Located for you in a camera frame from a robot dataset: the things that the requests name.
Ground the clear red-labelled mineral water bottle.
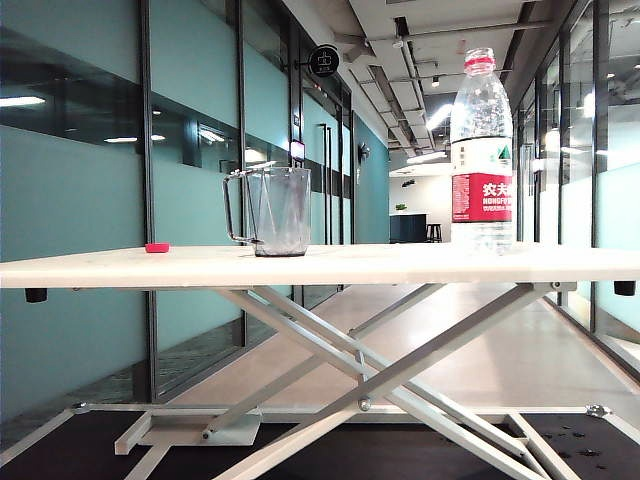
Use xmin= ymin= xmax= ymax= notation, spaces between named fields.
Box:
xmin=449 ymin=47 xmax=515 ymax=256

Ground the white scissor lift table stand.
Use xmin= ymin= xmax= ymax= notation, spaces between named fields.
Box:
xmin=0 ymin=242 xmax=640 ymax=480

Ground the dark blue counter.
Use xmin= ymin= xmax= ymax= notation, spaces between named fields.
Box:
xmin=389 ymin=213 xmax=429 ymax=245

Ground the round black hanging sign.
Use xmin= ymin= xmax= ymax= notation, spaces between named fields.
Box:
xmin=293 ymin=44 xmax=341 ymax=78

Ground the clear mug with metal handle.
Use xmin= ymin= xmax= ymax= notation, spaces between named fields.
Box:
xmin=222 ymin=160 xmax=313 ymax=258

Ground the long black door handle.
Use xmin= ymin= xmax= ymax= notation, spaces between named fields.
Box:
xmin=319 ymin=123 xmax=332 ymax=246

